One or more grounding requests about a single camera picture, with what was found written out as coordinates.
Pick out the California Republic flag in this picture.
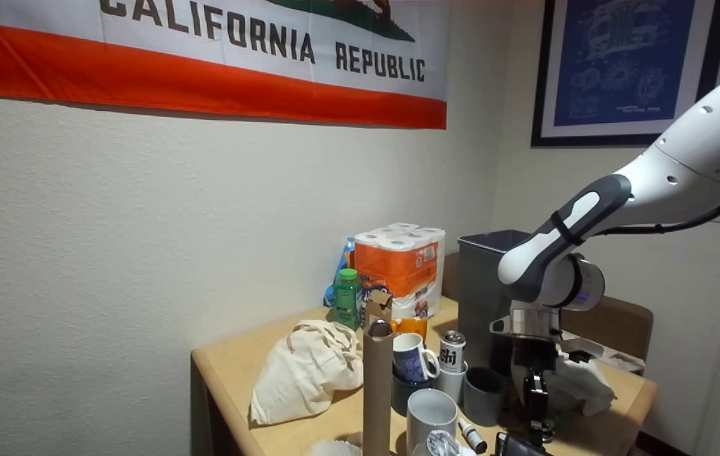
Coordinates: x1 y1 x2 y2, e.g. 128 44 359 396
0 0 451 130

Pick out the grey mug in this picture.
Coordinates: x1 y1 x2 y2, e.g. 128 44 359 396
463 368 507 425

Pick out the white mug front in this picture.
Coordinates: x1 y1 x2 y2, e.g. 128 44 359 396
407 388 460 456

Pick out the green bottle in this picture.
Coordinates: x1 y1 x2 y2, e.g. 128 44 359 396
333 269 361 329

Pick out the small white marker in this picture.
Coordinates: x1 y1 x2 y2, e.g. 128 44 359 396
460 424 491 454

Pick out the black wallet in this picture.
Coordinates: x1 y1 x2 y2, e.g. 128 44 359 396
496 433 551 456

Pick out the blue and white mug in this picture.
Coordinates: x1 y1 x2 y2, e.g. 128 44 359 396
394 331 436 383

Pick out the framed blue blueprint poster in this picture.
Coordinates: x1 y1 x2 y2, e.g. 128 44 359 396
534 0 720 146

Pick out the grey plastic trash bin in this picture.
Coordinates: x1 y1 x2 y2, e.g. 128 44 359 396
460 231 527 372

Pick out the white crumpled cloth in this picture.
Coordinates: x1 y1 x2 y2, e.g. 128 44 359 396
546 355 616 415

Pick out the blue plastic bag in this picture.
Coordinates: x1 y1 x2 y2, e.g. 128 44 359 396
323 236 361 310

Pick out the small patterned cup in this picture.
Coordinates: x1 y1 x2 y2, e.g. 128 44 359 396
439 329 466 401

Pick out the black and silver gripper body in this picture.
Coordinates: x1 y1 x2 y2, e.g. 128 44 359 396
491 302 563 444

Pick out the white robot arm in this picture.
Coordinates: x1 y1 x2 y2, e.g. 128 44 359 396
492 87 720 446

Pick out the beige cloth bag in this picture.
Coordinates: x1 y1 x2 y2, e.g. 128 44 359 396
248 319 364 425

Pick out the tall cardboard tube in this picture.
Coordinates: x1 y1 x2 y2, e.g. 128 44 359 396
364 288 394 456

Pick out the orange paper towel pack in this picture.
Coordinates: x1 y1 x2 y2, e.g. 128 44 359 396
352 222 447 319

